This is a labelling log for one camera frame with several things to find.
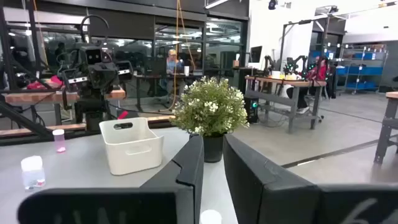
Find black computer tower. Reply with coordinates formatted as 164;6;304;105
243;95;259;124

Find black office desk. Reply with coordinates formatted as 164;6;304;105
133;73;206;110

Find wooden top metal workbench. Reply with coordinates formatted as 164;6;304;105
244;75;327;134
373;91;398;166

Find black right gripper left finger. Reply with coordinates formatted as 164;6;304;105
17;134;205;224

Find blue medicine bottle white cap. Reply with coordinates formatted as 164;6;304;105
200;209;223;224

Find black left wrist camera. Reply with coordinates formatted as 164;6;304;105
79;45;113;66

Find background black robot arms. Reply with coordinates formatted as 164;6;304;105
264;55;308;78

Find red cloth bundle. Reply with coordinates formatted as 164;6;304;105
26;75;65;91

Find clear medicine bottle white cap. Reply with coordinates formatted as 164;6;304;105
20;155;46;191

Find black monitor on stand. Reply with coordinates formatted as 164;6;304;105
249;45;264;63

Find white plastic bin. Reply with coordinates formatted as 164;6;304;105
98;117;165;176

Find pink medicine bottle white cap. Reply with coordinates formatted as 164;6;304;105
52;129;67;154

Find potted artificial flowering plant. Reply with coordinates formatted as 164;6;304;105
170;76;250;164

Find black table frame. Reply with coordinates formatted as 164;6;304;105
0;99;177;147

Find shelf rack blue bins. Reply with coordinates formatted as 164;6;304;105
335;46;389;94

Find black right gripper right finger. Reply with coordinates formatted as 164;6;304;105
223;133;398;224

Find person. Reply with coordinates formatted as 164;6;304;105
285;55;330;114
164;49;187;94

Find orange hanging cable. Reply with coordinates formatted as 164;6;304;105
172;0;197;110

